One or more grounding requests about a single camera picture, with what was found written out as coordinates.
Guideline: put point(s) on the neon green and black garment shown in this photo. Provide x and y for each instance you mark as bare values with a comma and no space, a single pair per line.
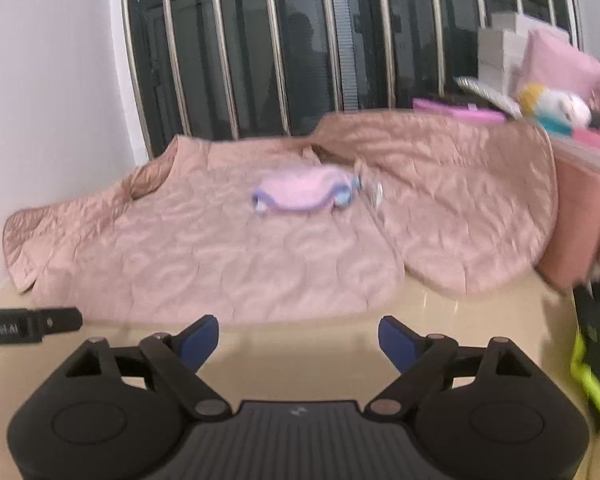
597,360

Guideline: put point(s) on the white and yellow plush toy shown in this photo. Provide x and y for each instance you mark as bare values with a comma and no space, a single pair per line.
555,107

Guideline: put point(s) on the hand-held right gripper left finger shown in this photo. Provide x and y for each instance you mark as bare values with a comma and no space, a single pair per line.
200,342

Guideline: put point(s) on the pink cushion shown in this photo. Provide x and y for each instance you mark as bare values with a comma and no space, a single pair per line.
560,65

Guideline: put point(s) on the salmon pink storage box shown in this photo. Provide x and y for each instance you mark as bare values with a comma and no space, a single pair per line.
575,220

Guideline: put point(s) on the pink and blue garment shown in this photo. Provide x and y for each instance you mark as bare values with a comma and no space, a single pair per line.
305,192

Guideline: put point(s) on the metal window grille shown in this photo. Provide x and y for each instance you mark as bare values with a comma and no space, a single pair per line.
305,45

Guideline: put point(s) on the grey patterned flat board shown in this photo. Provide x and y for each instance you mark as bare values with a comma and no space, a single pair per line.
485,94

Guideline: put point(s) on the pink quilted jacket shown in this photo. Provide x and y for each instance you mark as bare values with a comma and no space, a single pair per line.
205,260

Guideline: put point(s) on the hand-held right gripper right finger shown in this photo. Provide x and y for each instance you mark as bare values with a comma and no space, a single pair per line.
396,342

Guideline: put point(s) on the pink and white books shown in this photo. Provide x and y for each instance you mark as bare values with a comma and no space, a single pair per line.
597,147

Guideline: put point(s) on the stack of white boxes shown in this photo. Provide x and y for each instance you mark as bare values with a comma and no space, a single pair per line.
500,50

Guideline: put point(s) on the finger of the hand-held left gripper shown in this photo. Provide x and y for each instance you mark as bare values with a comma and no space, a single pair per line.
60,320

